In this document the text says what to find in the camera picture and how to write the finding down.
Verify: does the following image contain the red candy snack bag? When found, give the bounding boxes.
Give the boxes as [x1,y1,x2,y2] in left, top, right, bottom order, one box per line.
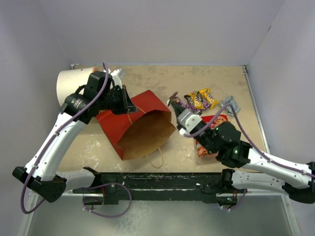
[194,114,229,158]

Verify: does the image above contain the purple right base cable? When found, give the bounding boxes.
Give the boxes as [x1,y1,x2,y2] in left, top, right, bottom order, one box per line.
[220,189,248,212]

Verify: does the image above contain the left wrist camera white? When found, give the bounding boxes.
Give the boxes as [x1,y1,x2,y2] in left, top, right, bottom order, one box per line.
[108,68,126,89]

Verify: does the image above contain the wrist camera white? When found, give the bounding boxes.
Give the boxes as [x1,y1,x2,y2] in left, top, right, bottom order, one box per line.
[177,109,202,136]
[108,68,126,89]

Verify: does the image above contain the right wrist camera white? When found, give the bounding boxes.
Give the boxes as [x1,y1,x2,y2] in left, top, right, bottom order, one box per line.
[177,109,202,136]

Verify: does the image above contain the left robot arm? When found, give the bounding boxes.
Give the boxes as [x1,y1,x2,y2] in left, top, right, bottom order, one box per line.
[12,69,137,203]

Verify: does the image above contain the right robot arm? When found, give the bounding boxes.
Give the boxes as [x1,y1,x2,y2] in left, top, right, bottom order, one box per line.
[167,98,315,204]

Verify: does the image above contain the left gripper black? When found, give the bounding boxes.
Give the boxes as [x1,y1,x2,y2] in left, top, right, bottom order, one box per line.
[98,85,138,116]

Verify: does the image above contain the white silver snack packet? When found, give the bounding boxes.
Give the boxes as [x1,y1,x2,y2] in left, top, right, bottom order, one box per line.
[220,95,241,116]

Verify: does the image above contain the yellow m&m's packet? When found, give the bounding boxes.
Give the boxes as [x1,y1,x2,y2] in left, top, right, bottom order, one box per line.
[199,88,218,110]
[189,90,204,110]

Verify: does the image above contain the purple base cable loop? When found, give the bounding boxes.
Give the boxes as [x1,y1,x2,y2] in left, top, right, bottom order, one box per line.
[82,182,132,218]

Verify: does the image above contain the red brown paper bag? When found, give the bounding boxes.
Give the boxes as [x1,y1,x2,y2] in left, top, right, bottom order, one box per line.
[96,90,176,161]

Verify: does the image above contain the purple brown M&M's packet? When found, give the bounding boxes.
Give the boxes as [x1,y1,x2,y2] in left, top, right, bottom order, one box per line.
[184,93,211,114]

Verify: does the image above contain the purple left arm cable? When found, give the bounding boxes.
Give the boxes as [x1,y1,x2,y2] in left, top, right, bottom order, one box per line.
[20,61,110,214]

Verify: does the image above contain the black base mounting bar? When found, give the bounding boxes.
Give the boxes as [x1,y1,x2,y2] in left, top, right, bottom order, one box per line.
[73,169,244,207]

